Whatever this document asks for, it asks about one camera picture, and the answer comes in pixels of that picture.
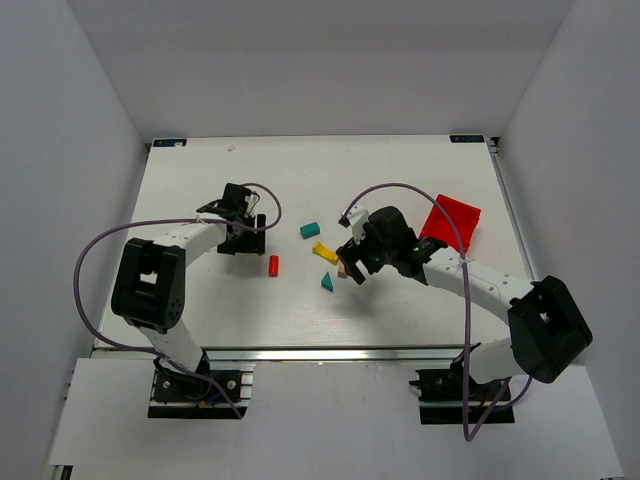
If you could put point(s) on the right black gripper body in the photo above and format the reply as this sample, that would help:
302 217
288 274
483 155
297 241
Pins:
353 256

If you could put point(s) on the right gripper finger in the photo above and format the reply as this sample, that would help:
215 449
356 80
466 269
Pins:
353 271
348 251

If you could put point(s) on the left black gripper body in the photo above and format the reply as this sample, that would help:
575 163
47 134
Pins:
245 241

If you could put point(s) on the natural wood block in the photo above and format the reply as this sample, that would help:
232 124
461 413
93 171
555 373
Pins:
342 271

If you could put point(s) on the yellow arch block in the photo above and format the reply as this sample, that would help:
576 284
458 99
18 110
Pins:
324 252

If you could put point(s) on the teal rectangular block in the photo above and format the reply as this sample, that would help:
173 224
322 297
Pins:
310 230

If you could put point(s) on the red cylinder block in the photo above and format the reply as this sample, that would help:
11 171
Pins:
273 266

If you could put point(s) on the red plastic bin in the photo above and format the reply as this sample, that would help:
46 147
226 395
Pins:
451 221

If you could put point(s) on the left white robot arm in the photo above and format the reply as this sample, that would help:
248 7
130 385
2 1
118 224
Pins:
150 286

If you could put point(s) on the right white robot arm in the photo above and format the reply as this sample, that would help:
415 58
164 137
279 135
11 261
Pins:
547 331

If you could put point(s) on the teal triangle block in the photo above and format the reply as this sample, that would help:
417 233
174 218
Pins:
327 283

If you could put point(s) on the right blue corner sticker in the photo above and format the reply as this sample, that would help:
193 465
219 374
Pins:
464 139

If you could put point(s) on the blue corner sticker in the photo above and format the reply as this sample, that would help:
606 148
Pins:
464 139
169 143

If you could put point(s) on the left blue corner sticker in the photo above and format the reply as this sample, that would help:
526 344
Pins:
169 143

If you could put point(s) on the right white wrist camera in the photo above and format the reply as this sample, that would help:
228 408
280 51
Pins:
354 218

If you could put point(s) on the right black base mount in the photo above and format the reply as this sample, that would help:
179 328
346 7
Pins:
439 392

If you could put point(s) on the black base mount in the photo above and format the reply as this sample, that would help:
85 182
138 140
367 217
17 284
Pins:
174 395
439 392

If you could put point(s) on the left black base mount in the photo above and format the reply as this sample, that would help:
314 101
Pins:
174 395

